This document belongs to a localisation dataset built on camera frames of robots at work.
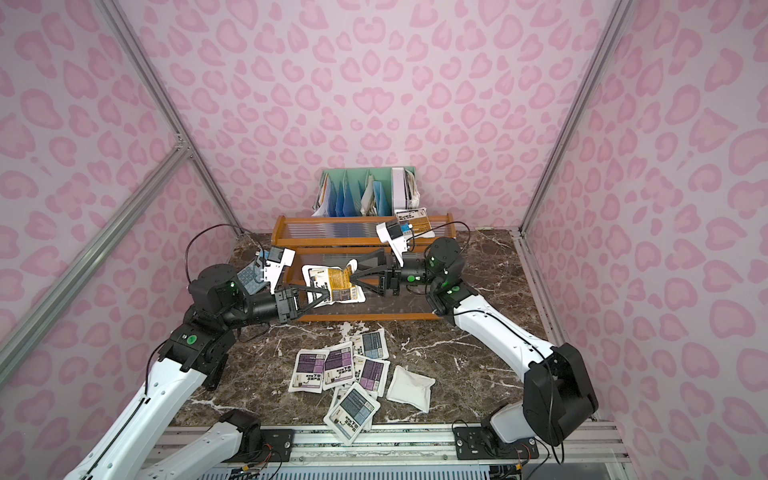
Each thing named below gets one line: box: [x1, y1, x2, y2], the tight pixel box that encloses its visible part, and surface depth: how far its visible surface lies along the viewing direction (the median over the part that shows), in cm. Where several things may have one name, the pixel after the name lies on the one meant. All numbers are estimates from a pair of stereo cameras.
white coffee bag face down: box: [386, 365, 436, 413], surface depth 83 cm
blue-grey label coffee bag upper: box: [360, 328, 389, 360], surface depth 92 cm
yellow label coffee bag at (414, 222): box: [394, 207, 435, 238], surface depth 84 cm
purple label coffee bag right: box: [354, 355, 391, 399], surface depth 86 cm
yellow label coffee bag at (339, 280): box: [302, 259, 367, 309], surface depth 62 cm
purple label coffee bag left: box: [288, 349, 329, 394], surface depth 86 cm
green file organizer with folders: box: [312, 166, 421, 217], surface depth 101 cm
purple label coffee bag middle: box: [323, 341, 356, 391], surface depth 87 cm
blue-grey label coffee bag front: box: [323, 382, 381, 446], surface depth 78 cm
